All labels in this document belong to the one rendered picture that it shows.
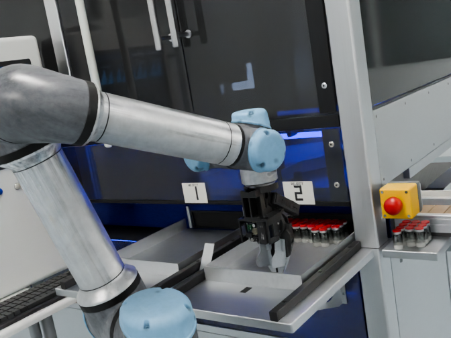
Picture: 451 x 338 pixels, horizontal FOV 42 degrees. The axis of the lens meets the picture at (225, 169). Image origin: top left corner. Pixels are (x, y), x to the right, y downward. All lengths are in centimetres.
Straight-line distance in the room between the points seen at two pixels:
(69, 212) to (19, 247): 91
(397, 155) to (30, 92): 101
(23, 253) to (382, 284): 105
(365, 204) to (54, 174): 76
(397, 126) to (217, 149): 72
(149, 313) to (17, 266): 100
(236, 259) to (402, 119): 57
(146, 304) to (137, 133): 27
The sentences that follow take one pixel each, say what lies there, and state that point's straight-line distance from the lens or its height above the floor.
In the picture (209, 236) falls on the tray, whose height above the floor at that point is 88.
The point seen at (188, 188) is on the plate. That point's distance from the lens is 170.
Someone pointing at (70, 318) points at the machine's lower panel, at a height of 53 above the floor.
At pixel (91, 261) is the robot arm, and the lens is 101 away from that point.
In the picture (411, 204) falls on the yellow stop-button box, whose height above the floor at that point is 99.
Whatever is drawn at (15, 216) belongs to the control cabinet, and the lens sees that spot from 187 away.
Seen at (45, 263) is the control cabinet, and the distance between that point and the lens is 195.
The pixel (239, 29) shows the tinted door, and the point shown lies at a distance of 152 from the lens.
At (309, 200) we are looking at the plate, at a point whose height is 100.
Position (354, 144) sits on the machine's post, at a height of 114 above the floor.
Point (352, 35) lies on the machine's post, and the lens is 137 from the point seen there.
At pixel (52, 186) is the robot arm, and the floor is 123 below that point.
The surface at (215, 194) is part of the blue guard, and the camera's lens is 165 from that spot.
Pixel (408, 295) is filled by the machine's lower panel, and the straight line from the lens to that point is 166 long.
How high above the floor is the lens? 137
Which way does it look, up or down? 10 degrees down
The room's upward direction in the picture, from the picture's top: 10 degrees counter-clockwise
